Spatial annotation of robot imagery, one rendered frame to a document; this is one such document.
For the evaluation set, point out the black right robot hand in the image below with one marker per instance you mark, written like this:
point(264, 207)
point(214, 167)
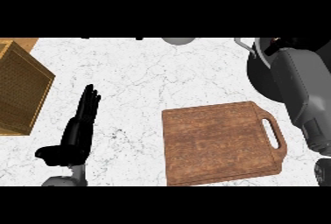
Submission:
point(278, 46)

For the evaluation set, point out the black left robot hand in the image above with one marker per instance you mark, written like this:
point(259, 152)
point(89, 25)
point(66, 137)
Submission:
point(80, 131)

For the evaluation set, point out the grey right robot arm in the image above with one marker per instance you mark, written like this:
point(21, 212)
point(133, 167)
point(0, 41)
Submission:
point(303, 87)

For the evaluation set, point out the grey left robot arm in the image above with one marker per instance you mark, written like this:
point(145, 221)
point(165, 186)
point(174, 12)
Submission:
point(71, 178)

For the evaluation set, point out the brown wooden cutting board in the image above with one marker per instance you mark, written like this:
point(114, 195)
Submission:
point(217, 143)

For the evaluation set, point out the pale wooden board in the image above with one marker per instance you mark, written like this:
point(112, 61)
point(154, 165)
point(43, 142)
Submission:
point(27, 42)

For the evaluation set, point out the brown wicker basket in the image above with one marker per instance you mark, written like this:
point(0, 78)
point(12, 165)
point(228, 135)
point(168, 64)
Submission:
point(19, 90)

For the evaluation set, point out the grey round object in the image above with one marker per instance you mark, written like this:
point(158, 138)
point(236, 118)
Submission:
point(179, 40)

